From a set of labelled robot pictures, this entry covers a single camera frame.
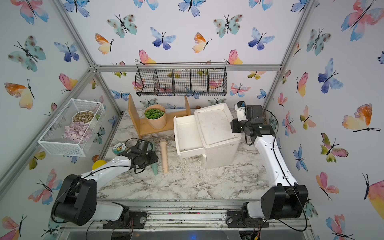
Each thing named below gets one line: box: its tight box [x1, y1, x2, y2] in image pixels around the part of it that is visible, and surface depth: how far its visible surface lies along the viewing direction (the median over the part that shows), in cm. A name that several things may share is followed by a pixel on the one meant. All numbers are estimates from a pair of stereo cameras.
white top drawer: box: [173, 114, 205, 158], surface depth 90 cm
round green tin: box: [112, 143, 126, 155], surface depth 93 cm
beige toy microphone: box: [160, 138, 169, 174], surface depth 95 cm
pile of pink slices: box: [64, 122, 92, 144], surface depth 65 cm
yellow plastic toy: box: [92, 159, 107, 171], surface depth 83 cm
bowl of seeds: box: [72, 110, 95, 125], surface depth 72 cm
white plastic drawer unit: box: [194, 103, 242, 170], surface depth 82 cm
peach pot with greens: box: [144, 104, 167, 130], surface depth 95 cm
